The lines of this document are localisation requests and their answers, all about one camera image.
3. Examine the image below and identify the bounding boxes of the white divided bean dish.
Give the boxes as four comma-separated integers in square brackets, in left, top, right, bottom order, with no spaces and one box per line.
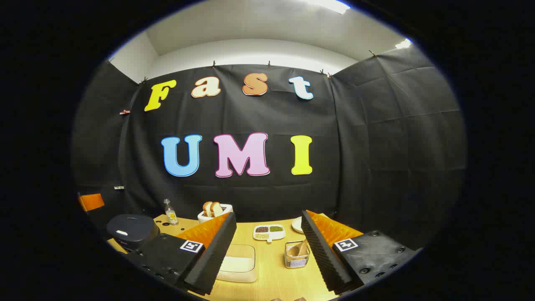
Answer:
[253,224,286,243]

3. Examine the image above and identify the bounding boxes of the small clear glass bottle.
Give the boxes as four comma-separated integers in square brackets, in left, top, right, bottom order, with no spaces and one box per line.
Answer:
[164,199,178,225]

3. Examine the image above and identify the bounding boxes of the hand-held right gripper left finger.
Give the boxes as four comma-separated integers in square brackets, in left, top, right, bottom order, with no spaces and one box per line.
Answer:
[125,212,237,296]

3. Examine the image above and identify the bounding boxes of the wire chopstick holder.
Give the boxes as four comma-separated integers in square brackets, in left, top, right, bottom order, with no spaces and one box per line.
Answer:
[285,240,311,269]

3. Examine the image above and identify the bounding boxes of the white toaster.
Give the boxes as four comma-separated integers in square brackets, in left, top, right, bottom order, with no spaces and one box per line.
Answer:
[197,204,233,224]

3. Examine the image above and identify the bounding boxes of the black backdrop cloth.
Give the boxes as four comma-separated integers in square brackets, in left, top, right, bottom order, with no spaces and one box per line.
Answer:
[71,44,466,251]

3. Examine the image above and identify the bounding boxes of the dark rice cooker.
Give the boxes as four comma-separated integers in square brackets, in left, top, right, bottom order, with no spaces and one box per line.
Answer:
[106,214,160,252]

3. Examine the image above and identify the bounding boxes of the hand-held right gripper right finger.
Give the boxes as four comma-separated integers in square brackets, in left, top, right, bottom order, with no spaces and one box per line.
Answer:
[301,210,418,295]

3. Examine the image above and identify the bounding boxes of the wooden spoon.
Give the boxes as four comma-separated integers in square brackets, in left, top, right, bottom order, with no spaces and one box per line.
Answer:
[288,240,308,258]

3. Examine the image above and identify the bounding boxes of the white rice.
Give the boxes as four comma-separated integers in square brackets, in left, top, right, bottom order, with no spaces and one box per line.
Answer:
[221,257,255,273]

